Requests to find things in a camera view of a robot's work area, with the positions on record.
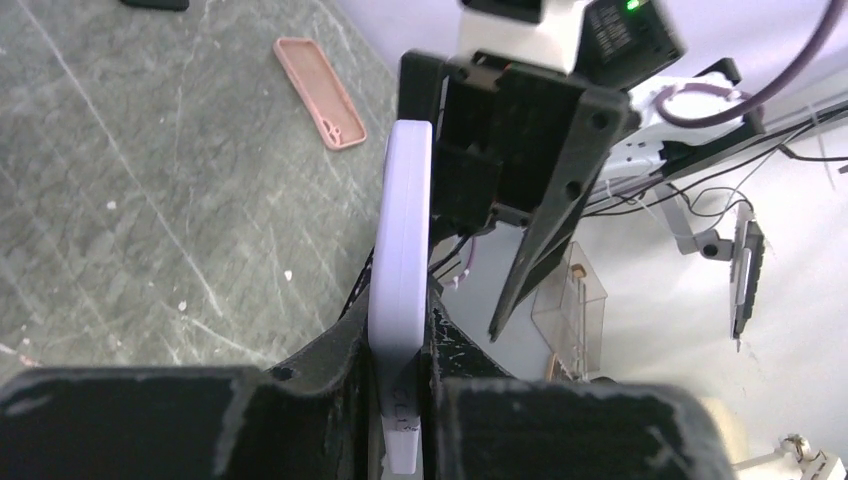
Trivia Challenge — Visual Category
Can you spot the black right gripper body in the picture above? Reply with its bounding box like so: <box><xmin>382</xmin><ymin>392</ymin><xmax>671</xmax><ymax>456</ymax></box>
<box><xmin>397</xmin><ymin>49</ymin><xmax>637</xmax><ymax>233</ymax></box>

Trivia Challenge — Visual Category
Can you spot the lavender phone case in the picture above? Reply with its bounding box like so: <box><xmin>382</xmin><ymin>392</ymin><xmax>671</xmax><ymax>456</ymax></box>
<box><xmin>368</xmin><ymin>120</ymin><xmax>433</xmax><ymax>475</ymax></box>

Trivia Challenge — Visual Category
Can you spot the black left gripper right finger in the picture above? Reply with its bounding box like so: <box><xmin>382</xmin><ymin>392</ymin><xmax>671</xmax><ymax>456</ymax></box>
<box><xmin>420</xmin><ymin>281</ymin><xmax>735</xmax><ymax>479</ymax></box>

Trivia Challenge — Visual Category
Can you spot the pink phone case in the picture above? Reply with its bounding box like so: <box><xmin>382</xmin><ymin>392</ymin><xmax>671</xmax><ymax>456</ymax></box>
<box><xmin>272</xmin><ymin>37</ymin><xmax>367</xmax><ymax>151</ymax></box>

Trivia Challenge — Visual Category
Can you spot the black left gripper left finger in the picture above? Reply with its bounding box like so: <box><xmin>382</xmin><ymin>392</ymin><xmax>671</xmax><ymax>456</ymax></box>
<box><xmin>1</xmin><ymin>268</ymin><xmax>381</xmax><ymax>479</ymax></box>

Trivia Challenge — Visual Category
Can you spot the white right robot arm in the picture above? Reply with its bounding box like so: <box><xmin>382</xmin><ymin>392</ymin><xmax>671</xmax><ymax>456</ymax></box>
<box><xmin>397</xmin><ymin>1</ymin><xmax>764</xmax><ymax>338</ymax></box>

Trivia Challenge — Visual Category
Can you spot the clear plastic box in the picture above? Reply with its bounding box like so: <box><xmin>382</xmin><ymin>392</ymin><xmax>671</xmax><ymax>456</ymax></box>
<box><xmin>531</xmin><ymin>242</ymin><xmax>607</xmax><ymax>381</ymax></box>

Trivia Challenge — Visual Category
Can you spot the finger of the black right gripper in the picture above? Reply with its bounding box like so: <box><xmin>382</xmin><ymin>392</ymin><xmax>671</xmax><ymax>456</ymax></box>
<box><xmin>488</xmin><ymin>99</ymin><xmax>629</xmax><ymax>342</ymax></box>
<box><xmin>430</xmin><ymin>142</ymin><xmax>503</xmax><ymax>234</ymax></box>

